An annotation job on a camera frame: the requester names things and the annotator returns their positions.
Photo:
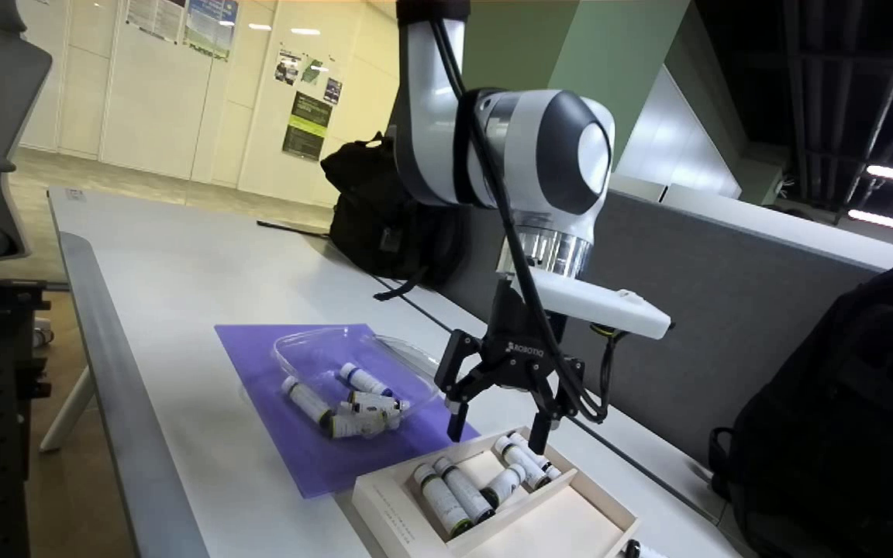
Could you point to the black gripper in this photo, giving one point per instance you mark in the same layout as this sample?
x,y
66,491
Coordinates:
x,y
525,345

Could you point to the purple mat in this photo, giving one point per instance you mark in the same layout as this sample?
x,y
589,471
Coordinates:
x,y
342,465

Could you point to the black duffel bag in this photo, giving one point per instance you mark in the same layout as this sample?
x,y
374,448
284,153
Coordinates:
x,y
363,206

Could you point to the blue white wall poster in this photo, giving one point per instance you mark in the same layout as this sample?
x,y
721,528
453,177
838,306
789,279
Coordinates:
x,y
212,26

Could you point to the small wall notice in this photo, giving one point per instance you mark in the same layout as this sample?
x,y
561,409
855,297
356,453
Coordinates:
x,y
333,92
312,74
289,70

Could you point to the clear plastic container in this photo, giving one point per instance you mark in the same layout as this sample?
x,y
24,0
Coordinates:
x,y
312,350

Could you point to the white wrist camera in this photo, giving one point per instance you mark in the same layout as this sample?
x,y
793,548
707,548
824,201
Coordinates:
x,y
612,310

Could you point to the green black wall poster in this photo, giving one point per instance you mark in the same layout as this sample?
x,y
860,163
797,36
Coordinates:
x,y
309,124

